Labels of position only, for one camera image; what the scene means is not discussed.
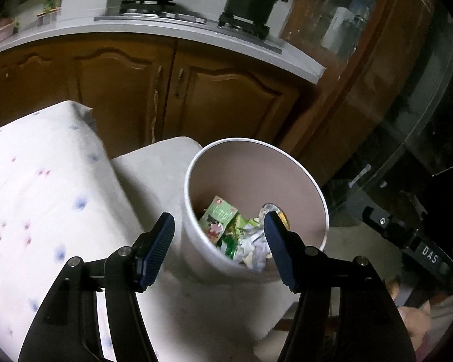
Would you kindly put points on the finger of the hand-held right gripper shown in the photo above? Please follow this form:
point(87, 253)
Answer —
point(385, 224)

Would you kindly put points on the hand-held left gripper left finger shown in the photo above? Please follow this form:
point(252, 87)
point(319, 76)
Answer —
point(158, 249)

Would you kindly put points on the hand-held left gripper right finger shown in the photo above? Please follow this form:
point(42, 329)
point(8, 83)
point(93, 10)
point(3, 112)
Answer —
point(277, 249)

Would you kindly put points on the white round waste bin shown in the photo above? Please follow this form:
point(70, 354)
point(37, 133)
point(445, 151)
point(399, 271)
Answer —
point(249, 166)

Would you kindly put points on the person's right hand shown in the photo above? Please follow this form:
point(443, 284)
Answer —
point(411, 320)

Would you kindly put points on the crumpled white paper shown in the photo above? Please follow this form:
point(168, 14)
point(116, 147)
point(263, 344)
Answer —
point(255, 250)

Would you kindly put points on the round gold lid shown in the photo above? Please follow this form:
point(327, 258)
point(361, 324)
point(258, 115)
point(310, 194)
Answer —
point(277, 209)

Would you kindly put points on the green crumpled packet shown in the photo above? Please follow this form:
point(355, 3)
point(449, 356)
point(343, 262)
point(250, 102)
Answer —
point(238, 237)

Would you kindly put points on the green snack packet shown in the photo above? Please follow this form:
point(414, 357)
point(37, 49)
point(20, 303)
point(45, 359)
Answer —
point(217, 218)

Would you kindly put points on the white dotted tablecloth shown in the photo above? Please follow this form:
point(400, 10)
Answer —
point(41, 196)

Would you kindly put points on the wooden framed glass door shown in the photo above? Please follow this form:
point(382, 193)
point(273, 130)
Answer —
point(362, 64)

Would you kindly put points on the brown wooden kitchen cabinet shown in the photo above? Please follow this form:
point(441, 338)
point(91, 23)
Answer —
point(117, 90)

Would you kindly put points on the grey kitchen counter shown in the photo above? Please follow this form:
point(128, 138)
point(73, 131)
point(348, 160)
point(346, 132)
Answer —
point(79, 30)

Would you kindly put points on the steel gas stove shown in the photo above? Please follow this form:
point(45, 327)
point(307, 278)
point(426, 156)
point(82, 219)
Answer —
point(181, 17)

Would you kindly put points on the black cooking pot with lid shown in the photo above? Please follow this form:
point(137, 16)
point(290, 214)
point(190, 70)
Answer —
point(251, 3)

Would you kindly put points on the yellow bottles on small rack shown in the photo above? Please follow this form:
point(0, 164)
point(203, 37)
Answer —
point(50, 7)

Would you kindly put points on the pink container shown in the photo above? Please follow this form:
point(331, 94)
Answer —
point(0, 34)

